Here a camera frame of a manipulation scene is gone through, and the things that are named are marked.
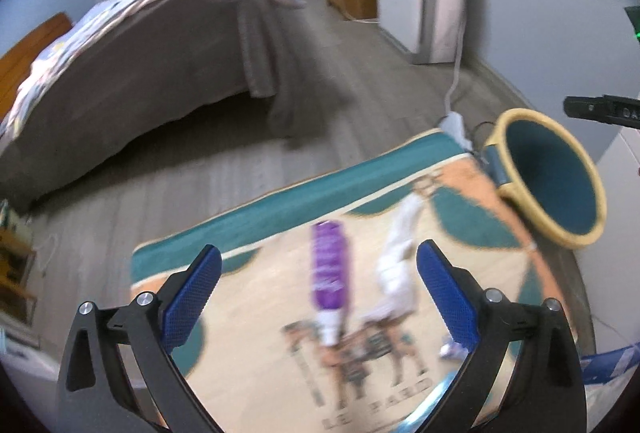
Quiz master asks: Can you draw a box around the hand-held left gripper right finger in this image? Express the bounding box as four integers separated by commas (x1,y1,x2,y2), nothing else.
416,240,587,433

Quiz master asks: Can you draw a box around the purple tube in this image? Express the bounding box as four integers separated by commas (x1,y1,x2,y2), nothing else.
311,221,350,347

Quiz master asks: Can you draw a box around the black cable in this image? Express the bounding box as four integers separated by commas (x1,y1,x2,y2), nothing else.
470,119,497,164

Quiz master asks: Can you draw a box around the white power strip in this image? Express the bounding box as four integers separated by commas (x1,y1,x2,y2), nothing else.
440,112,474,152

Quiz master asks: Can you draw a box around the blue cardboard box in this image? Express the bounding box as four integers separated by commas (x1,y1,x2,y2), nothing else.
580,345,640,387

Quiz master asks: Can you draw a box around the yellow woven basket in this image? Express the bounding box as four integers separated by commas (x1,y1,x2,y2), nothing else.
482,109,608,249

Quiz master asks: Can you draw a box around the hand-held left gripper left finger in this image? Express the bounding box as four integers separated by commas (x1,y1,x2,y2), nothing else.
56,244,224,433

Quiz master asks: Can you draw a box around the grey-brown bed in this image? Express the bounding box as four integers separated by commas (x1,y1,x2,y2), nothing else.
0,0,307,214

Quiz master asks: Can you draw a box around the white tissue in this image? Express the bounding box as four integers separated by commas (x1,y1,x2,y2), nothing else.
361,195,427,330

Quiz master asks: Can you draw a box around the small blue and white wrapper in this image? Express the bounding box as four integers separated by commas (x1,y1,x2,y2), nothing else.
440,335,469,360

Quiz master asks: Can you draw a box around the printed light blue quilt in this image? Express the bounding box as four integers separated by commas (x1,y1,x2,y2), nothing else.
0,0,307,136

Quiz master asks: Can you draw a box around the wooden headboard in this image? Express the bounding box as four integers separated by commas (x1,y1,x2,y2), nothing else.
0,12,74,121

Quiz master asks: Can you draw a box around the thick white power cable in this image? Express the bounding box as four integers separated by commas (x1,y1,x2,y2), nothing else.
446,13,469,114

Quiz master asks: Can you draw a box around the wooden nightstand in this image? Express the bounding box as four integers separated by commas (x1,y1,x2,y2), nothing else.
0,200,39,330

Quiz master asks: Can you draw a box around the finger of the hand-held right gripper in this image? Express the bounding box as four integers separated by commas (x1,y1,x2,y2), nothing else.
563,94,640,130

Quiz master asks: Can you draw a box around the patterned teal and orange rug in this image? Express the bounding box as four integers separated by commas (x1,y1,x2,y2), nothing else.
131,129,596,433

